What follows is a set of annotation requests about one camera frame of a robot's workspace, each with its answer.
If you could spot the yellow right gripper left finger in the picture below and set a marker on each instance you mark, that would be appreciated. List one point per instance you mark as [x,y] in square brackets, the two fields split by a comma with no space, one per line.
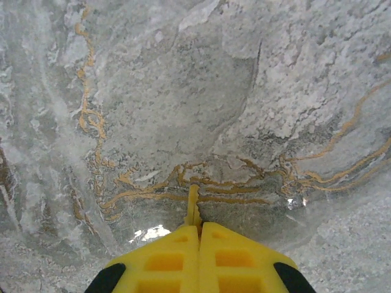
[159,265]

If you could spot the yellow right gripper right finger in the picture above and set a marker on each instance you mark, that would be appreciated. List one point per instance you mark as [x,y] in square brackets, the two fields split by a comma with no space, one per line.
[241,265]

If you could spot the small brass key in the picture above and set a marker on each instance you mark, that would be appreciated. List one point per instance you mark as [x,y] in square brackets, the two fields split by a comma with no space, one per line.
[193,204]

